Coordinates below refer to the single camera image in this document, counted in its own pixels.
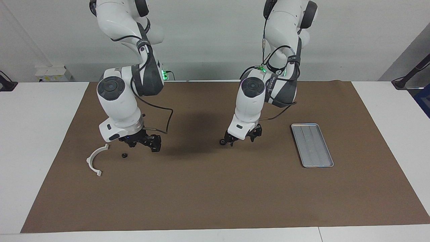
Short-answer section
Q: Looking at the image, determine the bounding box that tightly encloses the black camera stand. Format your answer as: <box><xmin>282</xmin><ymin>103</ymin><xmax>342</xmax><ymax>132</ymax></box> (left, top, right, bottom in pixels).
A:
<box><xmin>391</xmin><ymin>54</ymin><xmax>430</xmax><ymax>90</ymax></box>
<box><xmin>0</xmin><ymin>71</ymin><xmax>18</xmax><ymax>92</ymax></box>

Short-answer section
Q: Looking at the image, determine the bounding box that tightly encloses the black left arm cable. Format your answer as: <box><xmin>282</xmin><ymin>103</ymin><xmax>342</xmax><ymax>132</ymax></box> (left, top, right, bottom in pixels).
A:
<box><xmin>240</xmin><ymin>0</ymin><xmax>301</xmax><ymax>121</ymax></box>

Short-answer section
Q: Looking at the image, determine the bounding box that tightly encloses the white curved plastic bracket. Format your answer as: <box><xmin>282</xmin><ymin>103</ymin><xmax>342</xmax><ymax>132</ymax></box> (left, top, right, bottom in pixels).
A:
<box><xmin>86</xmin><ymin>144</ymin><xmax>110</xmax><ymax>177</ymax></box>

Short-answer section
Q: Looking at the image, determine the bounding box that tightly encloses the white wall power box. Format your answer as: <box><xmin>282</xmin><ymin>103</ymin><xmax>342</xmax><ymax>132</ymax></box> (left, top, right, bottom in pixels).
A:
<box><xmin>35</xmin><ymin>66</ymin><xmax>73</xmax><ymax>82</ymax></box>

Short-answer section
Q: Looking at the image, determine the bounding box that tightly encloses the brown table mat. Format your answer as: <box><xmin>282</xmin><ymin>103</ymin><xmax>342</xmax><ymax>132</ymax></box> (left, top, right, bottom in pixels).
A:
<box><xmin>20</xmin><ymin>80</ymin><xmax>430</xmax><ymax>234</ymax></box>

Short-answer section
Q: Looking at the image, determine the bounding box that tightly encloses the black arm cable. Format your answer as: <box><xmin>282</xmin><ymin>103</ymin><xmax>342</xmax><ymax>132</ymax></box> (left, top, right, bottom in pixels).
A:
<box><xmin>240</xmin><ymin>0</ymin><xmax>301</xmax><ymax>121</ymax></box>
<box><xmin>111</xmin><ymin>20</ymin><xmax>174</xmax><ymax>135</ymax></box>

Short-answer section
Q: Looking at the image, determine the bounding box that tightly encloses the blue box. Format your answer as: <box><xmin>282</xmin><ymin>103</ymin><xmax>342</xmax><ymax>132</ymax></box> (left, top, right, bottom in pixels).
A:
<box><xmin>413</xmin><ymin>84</ymin><xmax>430</xmax><ymax>118</ymax></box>

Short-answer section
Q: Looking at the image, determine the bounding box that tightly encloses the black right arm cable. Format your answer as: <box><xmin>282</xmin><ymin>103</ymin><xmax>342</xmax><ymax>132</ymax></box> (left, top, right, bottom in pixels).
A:
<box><xmin>111</xmin><ymin>20</ymin><xmax>174</xmax><ymax>135</ymax></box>

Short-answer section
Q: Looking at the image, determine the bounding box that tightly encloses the silver metal tray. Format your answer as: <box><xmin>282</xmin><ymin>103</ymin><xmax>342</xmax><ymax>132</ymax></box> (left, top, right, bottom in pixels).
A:
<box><xmin>291</xmin><ymin>123</ymin><xmax>334</xmax><ymax>168</ymax></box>

